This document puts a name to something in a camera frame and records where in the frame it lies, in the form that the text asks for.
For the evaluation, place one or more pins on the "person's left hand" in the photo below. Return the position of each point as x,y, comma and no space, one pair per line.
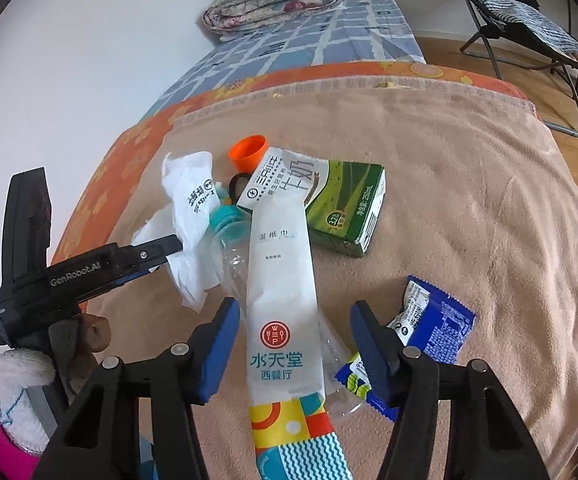
19,375

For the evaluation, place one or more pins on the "white tissue packet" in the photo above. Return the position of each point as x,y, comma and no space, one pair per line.
194,200

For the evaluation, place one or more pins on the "blue plaid bed sheet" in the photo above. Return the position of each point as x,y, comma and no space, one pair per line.
319,35

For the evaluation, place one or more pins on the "clear bottle with teal cap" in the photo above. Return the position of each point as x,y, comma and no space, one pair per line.
226,221

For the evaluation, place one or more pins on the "green and white milk carton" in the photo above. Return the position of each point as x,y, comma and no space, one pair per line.
349,200

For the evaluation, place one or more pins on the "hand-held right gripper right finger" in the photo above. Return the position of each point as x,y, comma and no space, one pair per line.
369,350

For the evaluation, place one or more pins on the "blue striped cloth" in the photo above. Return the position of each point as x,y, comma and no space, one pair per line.
529,20

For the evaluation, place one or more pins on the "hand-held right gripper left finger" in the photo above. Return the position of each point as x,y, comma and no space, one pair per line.
219,350

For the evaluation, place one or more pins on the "long white paper sleeve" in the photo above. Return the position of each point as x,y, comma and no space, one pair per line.
279,310

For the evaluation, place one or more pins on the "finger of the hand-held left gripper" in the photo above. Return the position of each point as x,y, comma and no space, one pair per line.
154,250
136,275

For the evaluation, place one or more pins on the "orange floral mattress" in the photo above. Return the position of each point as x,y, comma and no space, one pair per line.
119,170

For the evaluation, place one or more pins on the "blue yellow snack wrapper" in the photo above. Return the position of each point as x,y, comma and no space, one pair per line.
354,380

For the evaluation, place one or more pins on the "orange plastic cup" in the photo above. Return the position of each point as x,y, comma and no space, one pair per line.
246,152

